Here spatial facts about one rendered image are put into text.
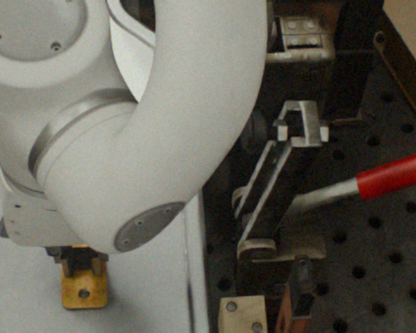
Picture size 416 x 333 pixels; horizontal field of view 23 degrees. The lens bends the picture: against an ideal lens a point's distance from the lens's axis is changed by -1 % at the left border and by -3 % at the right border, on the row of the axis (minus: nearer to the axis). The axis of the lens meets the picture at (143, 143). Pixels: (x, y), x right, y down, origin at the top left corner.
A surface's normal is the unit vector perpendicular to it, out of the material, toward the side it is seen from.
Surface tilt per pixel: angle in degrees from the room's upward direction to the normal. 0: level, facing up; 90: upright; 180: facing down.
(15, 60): 11
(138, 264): 0
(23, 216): 88
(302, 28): 0
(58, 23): 1
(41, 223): 90
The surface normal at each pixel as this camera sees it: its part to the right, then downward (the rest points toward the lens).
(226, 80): 0.72, 0.26
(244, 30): 0.80, 0.00
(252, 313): -0.03, -0.50
